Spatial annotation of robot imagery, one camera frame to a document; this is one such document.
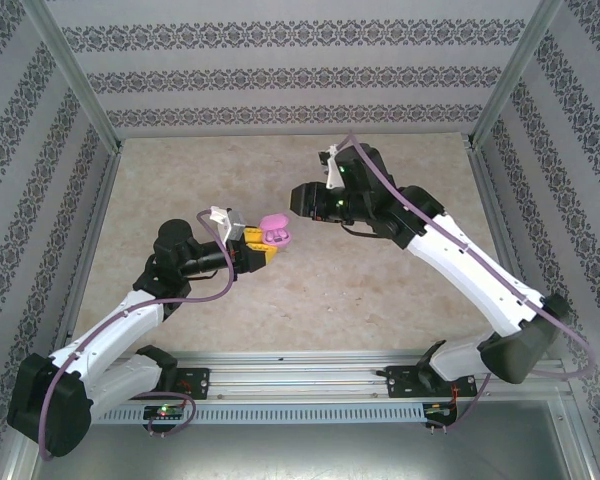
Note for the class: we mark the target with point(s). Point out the pink earbud charging case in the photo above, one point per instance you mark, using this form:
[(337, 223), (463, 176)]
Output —
[(275, 221)]

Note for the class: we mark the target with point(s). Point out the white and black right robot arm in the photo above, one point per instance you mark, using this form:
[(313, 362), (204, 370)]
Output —
[(470, 270)]

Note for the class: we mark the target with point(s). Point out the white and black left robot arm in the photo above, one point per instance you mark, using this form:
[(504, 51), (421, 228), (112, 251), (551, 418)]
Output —
[(115, 325)]

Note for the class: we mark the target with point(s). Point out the small circuit board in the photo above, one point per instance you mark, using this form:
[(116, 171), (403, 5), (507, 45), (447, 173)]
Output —
[(165, 411), (437, 407)]

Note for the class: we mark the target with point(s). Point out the grey sheet metal panel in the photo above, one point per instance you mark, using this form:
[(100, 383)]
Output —
[(305, 450)]

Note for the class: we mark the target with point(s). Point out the aluminium side rail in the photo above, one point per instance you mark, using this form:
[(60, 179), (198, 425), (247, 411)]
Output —
[(500, 225), (97, 235)]

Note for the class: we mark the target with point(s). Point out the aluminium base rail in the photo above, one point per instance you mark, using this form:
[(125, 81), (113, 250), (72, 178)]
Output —
[(300, 372)]

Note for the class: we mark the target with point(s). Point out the aluminium frame post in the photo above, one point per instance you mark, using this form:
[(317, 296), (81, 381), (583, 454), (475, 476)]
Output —
[(72, 75), (514, 75)]

